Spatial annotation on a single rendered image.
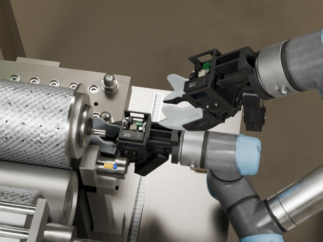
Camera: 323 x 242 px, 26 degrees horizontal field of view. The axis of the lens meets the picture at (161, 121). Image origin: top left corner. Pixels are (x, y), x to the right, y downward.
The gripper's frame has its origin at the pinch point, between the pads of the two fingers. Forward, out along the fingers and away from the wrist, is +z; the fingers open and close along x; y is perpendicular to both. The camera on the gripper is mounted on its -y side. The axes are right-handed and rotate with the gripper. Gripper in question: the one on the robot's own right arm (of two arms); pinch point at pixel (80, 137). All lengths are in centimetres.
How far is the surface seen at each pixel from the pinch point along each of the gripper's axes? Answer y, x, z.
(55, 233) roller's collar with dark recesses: 27.5, 30.3, -5.7
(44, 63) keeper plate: -7.0, -21.1, 13.4
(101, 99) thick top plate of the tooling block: -6.1, -13.1, -1.1
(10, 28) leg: -65, -71, 46
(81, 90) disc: 19.8, 1.2, -2.5
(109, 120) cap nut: -2.6, -6.2, -4.5
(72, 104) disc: 23.2, 6.2, -2.4
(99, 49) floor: -109, -98, 25
